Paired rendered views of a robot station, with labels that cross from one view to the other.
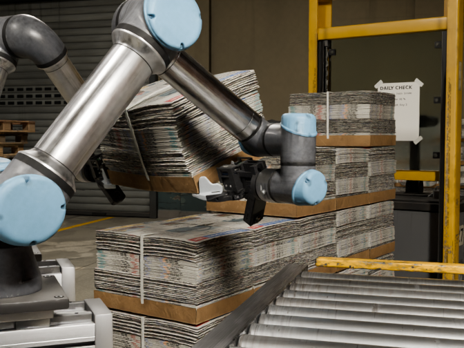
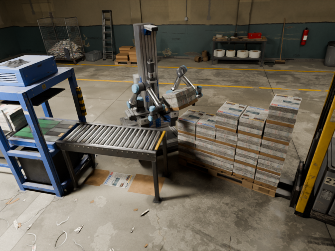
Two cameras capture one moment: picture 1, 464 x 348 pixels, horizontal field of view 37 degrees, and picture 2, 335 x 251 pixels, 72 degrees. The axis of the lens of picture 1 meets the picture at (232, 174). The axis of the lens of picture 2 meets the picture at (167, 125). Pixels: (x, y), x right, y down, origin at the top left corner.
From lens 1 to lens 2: 3.49 m
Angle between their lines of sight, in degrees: 87
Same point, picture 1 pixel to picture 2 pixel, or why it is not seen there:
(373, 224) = (265, 146)
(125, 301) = not seen: hidden behind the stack
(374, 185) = (268, 135)
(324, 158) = (231, 117)
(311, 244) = (222, 135)
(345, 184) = (244, 128)
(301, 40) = not seen: outside the picture
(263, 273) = (199, 133)
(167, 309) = not seen: hidden behind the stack
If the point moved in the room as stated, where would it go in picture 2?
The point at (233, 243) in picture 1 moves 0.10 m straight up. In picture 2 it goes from (188, 123) to (188, 116)
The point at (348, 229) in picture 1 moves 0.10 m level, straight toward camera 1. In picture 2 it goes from (246, 140) to (237, 140)
